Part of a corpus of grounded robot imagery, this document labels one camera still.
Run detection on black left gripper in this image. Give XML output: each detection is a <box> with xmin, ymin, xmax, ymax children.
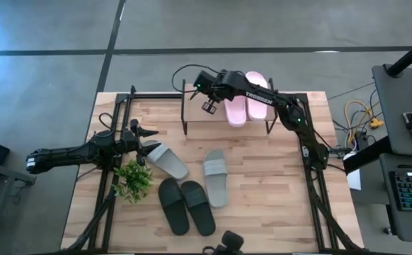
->
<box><xmin>122</xmin><ymin>118</ymin><xmax>163</xmax><ymax>167</ymax></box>

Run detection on black aluminium rig frame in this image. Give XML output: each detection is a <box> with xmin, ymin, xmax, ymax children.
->
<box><xmin>62</xmin><ymin>84</ymin><xmax>368</xmax><ymax>255</ymax></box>

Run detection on grey desk with keyboard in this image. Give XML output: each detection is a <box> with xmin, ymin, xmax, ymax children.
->
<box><xmin>378</xmin><ymin>152</ymin><xmax>412</xmax><ymax>246</ymax></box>

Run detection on grey side stand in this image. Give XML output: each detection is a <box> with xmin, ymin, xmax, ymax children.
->
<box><xmin>0</xmin><ymin>158</ymin><xmax>38</xmax><ymax>255</ymax></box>

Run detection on wooden shelf with black frame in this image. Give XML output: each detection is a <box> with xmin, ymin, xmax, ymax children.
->
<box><xmin>180</xmin><ymin>76</ymin><xmax>280</xmax><ymax>137</ymax></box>

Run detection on grey desk with phone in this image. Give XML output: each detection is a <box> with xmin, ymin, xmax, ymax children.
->
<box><xmin>371</xmin><ymin>62</ymin><xmax>412</xmax><ymax>159</ymax></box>

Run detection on black table-level camera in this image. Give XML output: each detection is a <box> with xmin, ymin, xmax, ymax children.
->
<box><xmin>202</xmin><ymin>229</ymin><xmax>246</xmax><ymax>255</ymax></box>

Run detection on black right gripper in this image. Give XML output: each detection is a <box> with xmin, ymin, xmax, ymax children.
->
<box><xmin>201</xmin><ymin>72</ymin><xmax>236</xmax><ymax>115</ymax></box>

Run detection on black slide sandal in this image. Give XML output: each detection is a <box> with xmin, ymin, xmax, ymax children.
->
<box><xmin>180</xmin><ymin>180</ymin><xmax>217</xmax><ymax>237</ymax></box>
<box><xmin>157</xmin><ymin>176</ymin><xmax>190</xmax><ymax>237</ymax></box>

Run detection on grey slide sandal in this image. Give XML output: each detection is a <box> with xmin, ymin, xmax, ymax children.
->
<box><xmin>142</xmin><ymin>139</ymin><xmax>190</xmax><ymax>181</ymax></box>
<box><xmin>202</xmin><ymin>148</ymin><xmax>229</xmax><ymax>209</ymax></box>

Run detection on yellow cable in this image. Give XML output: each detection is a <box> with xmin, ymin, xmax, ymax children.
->
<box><xmin>343</xmin><ymin>99</ymin><xmax>386</xmax><ymax>143</ymax></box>

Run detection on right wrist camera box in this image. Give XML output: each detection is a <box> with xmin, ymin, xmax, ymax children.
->
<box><xmin>193</xmin><ymin>69</ymin><xmax>215</xmax><ymax>94</ymax></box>

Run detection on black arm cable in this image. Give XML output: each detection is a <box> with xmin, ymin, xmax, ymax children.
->
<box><xmin>171</xmin><ymin>63</ymin><xmax>222</xmax><ymax>94</ymax></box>
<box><xmin>98</xmin><ymin>112</ymin><xmax>122</xmax><ymax>135</ymax></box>

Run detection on pink slide sandal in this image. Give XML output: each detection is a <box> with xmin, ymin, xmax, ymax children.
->
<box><xmin>244</xmin><ymin>70</ymin><xmax>269</xmax><ymax>122</ymax></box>
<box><xmin>224</xmin><ymin>94</ymin><xmax>248</xmax><ymax>128</ymax></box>

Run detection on green artificial plant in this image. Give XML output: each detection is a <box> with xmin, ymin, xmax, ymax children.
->
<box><xmin>112</xmin><ymin>159</ymin><xmax>154</xmax><ymax>205</ymax></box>

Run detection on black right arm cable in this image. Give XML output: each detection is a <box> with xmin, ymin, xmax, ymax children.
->
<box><xmin>171</xmin><ymin>63</ymin><xmax>222</xmax><ymax>94</ymax></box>

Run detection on white paper sheet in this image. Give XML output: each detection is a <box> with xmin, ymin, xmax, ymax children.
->
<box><xmin>345</xmin><ymin>151</ymin><xmax>363</xmax><ymax>191</ymax></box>

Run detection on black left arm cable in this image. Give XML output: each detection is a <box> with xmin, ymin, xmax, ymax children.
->
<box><xmin>98</xmin><ymin>112</ymin><xmax>122</xmax><ymax>135</ymax></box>

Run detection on black diagonal pole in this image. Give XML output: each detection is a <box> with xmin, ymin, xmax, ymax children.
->
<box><xmin>385</xmin><ymin>31</ymin><xmax>412</xmax><ymax>78</ymax></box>

